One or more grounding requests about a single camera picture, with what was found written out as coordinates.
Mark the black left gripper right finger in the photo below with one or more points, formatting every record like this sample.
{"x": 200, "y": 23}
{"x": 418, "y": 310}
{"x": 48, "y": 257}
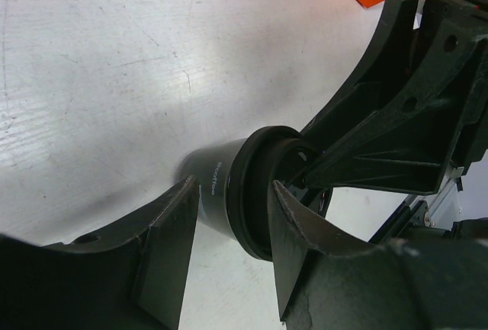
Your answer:
{"x": 328, "y": 279}

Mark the black coffee cup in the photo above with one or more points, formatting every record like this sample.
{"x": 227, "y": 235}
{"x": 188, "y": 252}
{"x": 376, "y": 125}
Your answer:
{"x": 211, "y": 166}

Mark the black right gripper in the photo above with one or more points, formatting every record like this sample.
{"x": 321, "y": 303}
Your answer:
{"x": 392, "y": 128}

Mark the black cup lid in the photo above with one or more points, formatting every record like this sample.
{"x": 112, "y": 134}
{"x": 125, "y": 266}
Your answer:
{"x": 271, "y": 153}

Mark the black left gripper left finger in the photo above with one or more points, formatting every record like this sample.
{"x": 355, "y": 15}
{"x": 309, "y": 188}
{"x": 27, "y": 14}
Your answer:
{"x": 130, "y": 274}

